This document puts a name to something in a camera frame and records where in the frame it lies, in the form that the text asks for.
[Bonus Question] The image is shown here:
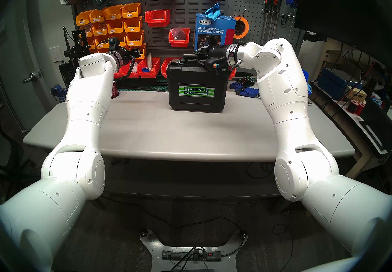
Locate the white wall switch plate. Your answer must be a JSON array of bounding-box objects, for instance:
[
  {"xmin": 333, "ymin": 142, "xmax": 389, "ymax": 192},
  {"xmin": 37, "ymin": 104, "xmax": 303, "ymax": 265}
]
[{"xmin": 49, "ymin": 46, "xmax": 64, "ymax": 63}]

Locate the green cutting mat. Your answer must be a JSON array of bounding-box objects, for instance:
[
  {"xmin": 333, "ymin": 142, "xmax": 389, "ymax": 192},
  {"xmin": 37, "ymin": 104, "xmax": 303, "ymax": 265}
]
[{"xmin": 118, "ymin": 82, "xmax": 169, "ymax": 92}]

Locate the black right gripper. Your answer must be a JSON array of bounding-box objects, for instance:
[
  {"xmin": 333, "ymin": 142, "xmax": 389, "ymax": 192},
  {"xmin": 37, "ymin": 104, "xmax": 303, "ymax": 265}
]
[{"xmin": 194, "ymin": 44, "xmax": 235, "ymax": 71}]

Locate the blue microfiber cloth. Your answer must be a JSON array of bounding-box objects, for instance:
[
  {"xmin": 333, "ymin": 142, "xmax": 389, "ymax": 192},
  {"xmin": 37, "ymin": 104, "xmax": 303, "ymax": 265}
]
[{"xmin": 205, "ymin": 3, "xmax": 221, "ymax": 21}]

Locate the black metal fixture stand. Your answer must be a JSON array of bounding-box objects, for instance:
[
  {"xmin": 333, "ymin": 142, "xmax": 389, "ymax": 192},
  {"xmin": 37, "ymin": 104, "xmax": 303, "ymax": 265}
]
[{"xmin": 58, "ymin": 26, "xmax": 92, "ymax": 91}]

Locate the silver door lever handle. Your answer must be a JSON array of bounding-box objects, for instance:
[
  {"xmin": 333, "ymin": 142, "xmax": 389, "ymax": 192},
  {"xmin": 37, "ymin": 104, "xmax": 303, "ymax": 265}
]
[{"xmin": 22, "ymin": 71, "xmax": 43, "ymax": 84}]

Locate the small cardboard box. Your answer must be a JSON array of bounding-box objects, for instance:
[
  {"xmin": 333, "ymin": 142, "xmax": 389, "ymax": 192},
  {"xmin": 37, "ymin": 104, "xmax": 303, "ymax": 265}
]
[{"xmin": 345, "ymin": 86, "xmax": 368, "ymax": 102}]

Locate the black equipment case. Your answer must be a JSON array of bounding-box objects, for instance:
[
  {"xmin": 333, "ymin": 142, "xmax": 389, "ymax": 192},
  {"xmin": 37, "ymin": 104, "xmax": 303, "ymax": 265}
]
[{"xmin": 359, "ymin": 98, "xmax": 392, "ymax": 157}]

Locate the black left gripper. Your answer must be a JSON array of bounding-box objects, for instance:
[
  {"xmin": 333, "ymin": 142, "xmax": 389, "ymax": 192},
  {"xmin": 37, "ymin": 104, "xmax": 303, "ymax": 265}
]
[{"xmin": 108, "ymin": 39, "xmax": 142, "ymax": 70}]

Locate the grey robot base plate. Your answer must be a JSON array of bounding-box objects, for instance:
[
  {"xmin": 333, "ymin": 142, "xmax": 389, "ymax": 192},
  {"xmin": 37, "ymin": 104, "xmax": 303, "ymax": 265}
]
[{"xmin": 140, "ymin": 229, "xmax": 248, "ymax": 272}]

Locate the black braided left wrist cable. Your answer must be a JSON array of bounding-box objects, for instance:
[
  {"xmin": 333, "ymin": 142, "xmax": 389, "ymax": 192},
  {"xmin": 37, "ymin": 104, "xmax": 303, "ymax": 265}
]
[{"xmin": 118, "ymin": 57, "xmax": 137, "ymax": 80}]

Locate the blue plastic clamp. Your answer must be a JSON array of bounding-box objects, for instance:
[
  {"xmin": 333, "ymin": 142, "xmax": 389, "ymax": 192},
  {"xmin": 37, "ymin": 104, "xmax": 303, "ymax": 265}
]
[{"xmin": 230, "ymin": 82, "xmax": 260, "ymax": 98}]

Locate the blue bench vise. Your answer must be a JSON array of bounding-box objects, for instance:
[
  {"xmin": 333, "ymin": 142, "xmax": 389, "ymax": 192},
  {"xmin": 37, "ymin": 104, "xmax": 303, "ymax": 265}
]
[{"xmin": 51, "ymin": 85, "xmax": 68, "ymax": 103}]

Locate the black office chair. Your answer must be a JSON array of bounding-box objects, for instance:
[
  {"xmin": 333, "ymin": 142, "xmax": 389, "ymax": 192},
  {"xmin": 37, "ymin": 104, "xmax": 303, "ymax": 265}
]
[{"xmin": 0, "ymin": 124, "xmax": 36, "ymax": 189}]

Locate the maroon plastic bag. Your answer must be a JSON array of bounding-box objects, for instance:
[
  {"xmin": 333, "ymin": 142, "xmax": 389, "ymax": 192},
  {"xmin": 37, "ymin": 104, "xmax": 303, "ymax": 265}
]
[{"xmin": 170, "ymin": 27, "xmax": 187, "ymax": 40}]

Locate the blue cleaning cloths box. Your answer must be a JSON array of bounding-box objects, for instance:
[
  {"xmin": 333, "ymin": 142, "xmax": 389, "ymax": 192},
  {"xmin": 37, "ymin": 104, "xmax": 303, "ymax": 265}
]
[{"xmin": 195, "ymin": 13, "xmax": 237, "ymax": 51}]

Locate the orange tape roll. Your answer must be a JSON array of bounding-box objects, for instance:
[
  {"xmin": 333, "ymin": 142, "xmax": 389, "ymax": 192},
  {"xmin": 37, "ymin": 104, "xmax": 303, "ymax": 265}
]
[{"xmin": 233, "ymin": 16, "xmax": 249, "ymax": 40}]

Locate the black plastic tool box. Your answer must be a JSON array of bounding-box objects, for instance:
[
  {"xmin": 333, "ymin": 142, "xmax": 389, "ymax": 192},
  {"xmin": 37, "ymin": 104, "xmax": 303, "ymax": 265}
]
[{"xmin": 166, "ymin": 54, "xmax": 229, "ymax": 113}]

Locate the black power strip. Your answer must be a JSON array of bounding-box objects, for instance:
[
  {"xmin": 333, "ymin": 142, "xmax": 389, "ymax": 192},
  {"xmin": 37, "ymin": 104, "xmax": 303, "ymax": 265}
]
[{"xmin": 162, "ymin": 250, "xmax": 221, "ymax": 262}]

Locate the dark blue plastic crate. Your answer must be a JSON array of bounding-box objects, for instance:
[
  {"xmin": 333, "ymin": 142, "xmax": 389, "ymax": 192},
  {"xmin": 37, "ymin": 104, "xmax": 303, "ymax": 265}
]
[{"xmin": 318, "ymin": 68, "xmax": 365, "ymax": 99}]

